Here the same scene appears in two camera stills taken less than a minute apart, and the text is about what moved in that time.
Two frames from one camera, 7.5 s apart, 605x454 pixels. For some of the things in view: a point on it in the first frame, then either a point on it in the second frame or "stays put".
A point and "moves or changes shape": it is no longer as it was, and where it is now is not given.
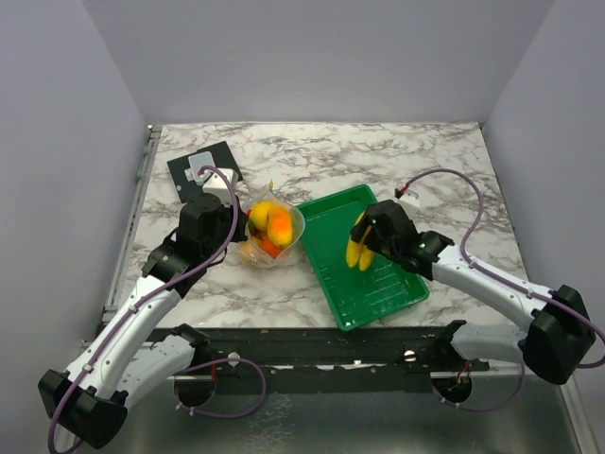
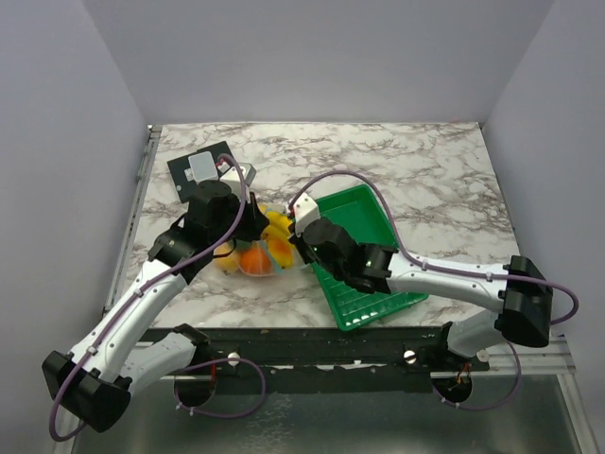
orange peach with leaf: (246, 252) to (228, 263)
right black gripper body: (372, 238) to (309, 257)
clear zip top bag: (276, 227) moves or changes shape
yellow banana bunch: (357, 253) moves or changes shape
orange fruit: (269, 248) to (255, 262)
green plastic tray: (359, 298) stays put
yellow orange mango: (281, 226) to (281, 252)
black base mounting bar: (421, 356) stays put
